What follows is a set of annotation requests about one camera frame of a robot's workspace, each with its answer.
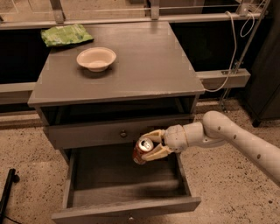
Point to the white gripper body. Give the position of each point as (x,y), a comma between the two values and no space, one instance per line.
(176,138)

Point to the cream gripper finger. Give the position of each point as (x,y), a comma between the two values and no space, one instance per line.
(160,151)
(155,135)

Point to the red coke can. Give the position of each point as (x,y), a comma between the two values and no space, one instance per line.
(143,146)

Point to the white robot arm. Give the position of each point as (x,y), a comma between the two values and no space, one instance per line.
(215,129)

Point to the closed grey top drawer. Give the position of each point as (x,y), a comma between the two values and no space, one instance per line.
(89,134)

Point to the open grey middle drawer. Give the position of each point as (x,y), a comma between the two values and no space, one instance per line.
(104,185)

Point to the grey wooden cabinet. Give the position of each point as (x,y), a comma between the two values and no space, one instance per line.
(151,76)

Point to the white bowl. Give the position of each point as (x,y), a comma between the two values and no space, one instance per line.
(96,59)

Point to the dark cabinet at right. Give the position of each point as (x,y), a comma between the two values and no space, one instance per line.
(262,94)

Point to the green chip bag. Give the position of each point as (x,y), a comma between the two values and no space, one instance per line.
(65,35)

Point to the black pole on floor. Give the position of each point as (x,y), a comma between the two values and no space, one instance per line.
(12,177)

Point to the metal railing frame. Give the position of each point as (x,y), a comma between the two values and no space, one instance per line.
(37,14)

